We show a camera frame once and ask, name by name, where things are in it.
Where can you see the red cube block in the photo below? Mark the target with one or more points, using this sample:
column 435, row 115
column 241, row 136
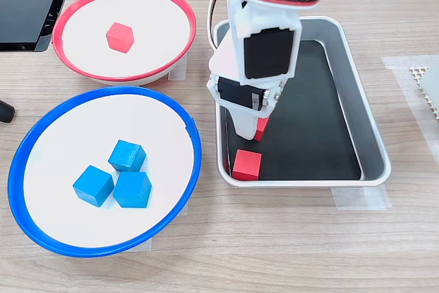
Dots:
column 262, row 130
column 120, row 38
column 247, row 166

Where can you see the blue cube block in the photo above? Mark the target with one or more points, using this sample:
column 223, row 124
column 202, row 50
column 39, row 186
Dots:
column 127, row 155
column 93, row 186
column 132, row 190

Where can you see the black tray liner mat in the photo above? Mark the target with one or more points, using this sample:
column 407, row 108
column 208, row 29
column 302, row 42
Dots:
column 308, row 135

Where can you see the silver metal tray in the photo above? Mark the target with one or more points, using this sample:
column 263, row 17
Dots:
column 363, row 128

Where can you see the clear tape strip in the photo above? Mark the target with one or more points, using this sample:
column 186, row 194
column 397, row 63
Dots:
column 145, row 245
column 360, row 198
column 178, row 70

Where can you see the red-rimmed white dish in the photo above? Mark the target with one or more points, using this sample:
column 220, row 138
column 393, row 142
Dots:
column 154, row 15

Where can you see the pale taped base sheet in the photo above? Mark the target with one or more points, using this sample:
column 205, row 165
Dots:
column 401, row 77

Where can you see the white grid mesh mat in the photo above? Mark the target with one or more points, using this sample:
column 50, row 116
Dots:
column 416, row 78

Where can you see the blue-rimmed white dish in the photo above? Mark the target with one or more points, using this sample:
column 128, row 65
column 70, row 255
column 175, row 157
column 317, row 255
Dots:
column 68, row 135

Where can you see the black flat device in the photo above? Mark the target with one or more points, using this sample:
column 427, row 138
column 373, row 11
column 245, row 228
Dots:
column 24, row 11

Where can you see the black stand foot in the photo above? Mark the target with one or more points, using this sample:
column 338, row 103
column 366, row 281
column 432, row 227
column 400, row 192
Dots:
column 6, row 112

